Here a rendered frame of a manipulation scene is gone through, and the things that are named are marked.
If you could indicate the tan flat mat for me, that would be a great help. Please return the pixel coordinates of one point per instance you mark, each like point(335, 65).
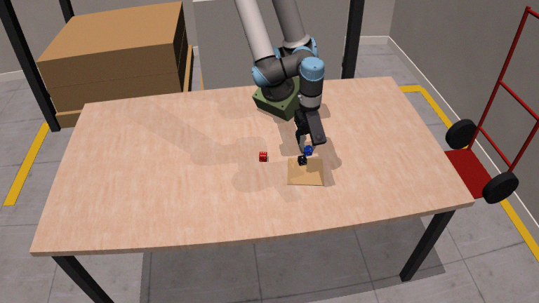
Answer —
point(311, 174)

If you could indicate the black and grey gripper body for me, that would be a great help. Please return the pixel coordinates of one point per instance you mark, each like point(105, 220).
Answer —
point(299, 117)

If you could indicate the red die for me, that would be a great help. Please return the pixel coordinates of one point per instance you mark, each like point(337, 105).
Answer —
point(263, 157)

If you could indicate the blue die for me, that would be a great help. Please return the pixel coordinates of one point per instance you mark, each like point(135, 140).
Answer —
point(308, 150)

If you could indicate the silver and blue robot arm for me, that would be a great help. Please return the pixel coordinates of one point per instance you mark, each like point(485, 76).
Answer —
point(274, 64)

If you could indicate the black die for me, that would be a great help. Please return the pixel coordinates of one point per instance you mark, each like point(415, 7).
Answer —
point(302, 160)

